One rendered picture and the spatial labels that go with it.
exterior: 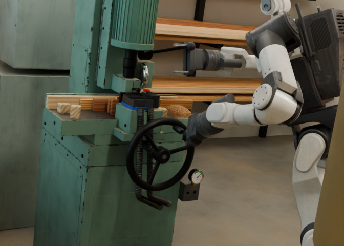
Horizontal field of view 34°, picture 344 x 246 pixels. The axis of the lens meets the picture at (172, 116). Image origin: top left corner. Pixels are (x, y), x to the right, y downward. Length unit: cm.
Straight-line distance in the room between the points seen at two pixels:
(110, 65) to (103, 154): 41
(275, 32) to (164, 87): 284
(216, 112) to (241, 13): 373
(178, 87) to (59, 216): 236
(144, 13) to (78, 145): 58
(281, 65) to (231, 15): 375
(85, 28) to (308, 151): 112
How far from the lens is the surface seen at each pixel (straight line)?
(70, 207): 236
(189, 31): 459
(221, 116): 176
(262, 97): 160
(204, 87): 478
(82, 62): 251
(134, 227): 238
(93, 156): 218
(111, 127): 217
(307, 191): 204
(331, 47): 191
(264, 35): 178
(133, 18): 222
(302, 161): 199
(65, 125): 209
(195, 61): 226
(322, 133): 198
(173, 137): 232
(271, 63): 168
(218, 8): 530
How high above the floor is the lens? 143
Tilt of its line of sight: 13 degrees down
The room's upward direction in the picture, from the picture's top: 7 degrees clockwise
